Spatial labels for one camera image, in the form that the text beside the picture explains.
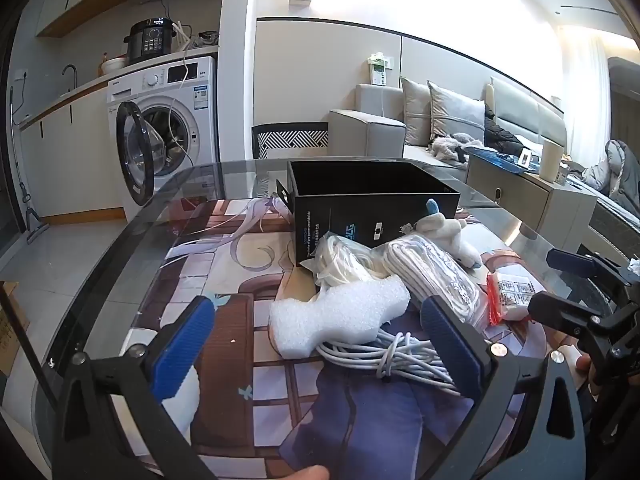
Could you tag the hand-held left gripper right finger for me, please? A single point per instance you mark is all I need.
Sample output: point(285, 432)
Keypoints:
point(450, 345)

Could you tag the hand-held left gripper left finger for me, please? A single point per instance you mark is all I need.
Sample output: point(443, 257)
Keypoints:
point(185, 345)

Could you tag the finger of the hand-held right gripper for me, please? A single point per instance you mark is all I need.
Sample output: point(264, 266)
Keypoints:
point(555, 310)
point(565, 259)

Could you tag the white printed packet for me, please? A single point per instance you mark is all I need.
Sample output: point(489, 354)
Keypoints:
point(515, 292)

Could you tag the white plush toy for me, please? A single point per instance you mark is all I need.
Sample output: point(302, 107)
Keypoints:
point(445, 232)

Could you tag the white foam piece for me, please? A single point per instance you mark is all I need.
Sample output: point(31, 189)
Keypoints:
point(320, 320)

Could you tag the black cardboard box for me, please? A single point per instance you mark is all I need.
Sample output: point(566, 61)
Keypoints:
point(340, 220)

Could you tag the person's left hand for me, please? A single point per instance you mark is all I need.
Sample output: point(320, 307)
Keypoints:
point(305, 474)

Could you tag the beige side cabinet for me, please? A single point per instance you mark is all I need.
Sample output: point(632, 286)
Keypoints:
point(525, 195)

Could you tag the white paper roll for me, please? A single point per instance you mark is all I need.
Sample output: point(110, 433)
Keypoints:
point(551, 160)

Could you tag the grey duvet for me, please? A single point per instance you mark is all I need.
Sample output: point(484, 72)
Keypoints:
point(615, 170)

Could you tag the blue plastic cover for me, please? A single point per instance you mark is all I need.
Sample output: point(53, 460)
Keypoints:
point(495, 157)

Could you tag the black jacket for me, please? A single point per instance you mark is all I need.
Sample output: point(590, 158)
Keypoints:
point(500, 135)

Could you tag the grey furry throw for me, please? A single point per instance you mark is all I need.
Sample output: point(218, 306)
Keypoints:
point(450, 147)

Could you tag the brown cardboard box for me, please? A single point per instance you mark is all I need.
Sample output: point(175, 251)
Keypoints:
point(10, 325)

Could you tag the grey pillow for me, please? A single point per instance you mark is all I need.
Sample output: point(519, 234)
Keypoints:
point(455, 112)

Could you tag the mop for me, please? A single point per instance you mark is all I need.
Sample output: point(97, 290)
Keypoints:
point(32, 225)

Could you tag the beige pillow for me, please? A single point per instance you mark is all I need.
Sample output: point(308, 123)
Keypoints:
point(415, 110)

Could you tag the white counter cabinet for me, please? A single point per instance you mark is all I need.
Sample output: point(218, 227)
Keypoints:
point(75, 160)

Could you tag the beige sofa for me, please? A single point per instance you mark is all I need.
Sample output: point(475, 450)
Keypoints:
point(365, 130)

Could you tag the chair with patterned back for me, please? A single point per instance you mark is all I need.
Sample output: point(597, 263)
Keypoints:
point(290, 137)

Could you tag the white washing machine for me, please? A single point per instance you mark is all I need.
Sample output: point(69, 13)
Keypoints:
point(195, 110)

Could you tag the white bowl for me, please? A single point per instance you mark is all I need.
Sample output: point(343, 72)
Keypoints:
point(114, 65)

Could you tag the kitchen faucet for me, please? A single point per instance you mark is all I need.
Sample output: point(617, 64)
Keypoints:
point(70, 72)

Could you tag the black pressure cooker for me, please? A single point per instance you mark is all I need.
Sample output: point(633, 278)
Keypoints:
point(150, 42)

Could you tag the white wall control panel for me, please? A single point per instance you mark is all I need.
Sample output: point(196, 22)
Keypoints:
point(379, 67)

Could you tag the white wall socket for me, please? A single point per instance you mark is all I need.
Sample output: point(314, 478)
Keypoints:
point(20, 75)

